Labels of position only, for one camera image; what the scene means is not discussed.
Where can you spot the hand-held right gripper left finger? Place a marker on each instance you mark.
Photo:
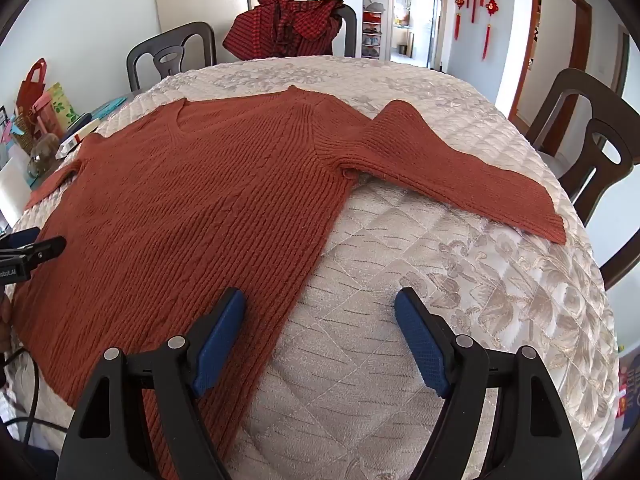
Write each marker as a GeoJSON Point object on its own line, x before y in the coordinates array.
{"type": "Point", "coordinates": [220, 340]}

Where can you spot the colourful printed box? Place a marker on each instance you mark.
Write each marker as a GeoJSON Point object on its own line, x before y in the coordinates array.
{"type": "Point", "coordinates": [627, 390]}

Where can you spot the brown wooden keyhole chair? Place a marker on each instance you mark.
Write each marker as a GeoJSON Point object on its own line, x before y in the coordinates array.
{"type": "Point", "coordinates": [570, 85]}

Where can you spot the round glass jar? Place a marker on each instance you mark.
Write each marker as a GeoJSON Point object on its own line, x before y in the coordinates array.
{"type": "Point", "coordinates": [42, 157]}

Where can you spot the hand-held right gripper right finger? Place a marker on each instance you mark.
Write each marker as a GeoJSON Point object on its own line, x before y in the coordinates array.
{"type": "Point", "coordinates": [420, 340]}

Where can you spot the dark chair holding garment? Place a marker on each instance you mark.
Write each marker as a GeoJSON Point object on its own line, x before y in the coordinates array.
{"type": "Point", "coordinates": [351, 25]}

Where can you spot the red gift bag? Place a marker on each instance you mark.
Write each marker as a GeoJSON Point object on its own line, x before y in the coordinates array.
{"type": "Point", "coordinates": [30, 92]}

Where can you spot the wooden door frame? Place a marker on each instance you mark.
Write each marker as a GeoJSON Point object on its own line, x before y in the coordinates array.
{"type": "Point", "coordinates": [580, 20]}

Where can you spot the cream quilted floral blanket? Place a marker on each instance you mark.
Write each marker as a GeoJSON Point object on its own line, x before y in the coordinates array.
{"type": "Point", "coordinates": [425, 240]}

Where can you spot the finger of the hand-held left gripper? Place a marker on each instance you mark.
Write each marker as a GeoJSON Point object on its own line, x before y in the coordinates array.
{"type": "Point", "coordinates": [45, 251]}
{"type": "Point", "coordinates": [22, 236]}

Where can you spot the teal plastic folder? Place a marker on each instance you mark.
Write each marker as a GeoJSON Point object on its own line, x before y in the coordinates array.
{"type": "Point", "coordinates": [107, 107]}

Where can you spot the white red-striped box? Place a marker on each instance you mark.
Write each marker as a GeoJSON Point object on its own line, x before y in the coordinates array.
{"type": "Point", "coordinates": [75, 141]}

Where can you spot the rust orange knit sweater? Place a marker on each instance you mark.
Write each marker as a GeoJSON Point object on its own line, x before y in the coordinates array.
{"type": "Point", "coordinates": [200, 200]}

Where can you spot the green floral paper bag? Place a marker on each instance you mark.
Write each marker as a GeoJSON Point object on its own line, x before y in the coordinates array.
{"type": "Point", "coordinates": [62, 107]}

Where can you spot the red checked garment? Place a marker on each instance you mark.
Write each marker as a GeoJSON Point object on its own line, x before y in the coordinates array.
{"type": "Point", "coordinates": [280, 25]}

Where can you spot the shoe rack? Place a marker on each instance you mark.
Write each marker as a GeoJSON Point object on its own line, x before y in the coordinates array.
{"type": "Point", "coordinates": [373, 30]}

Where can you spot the dark wooden keyhole chair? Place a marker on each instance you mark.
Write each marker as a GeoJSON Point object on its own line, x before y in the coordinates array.
{"type": "Point", "coordinates": [145, 55]}

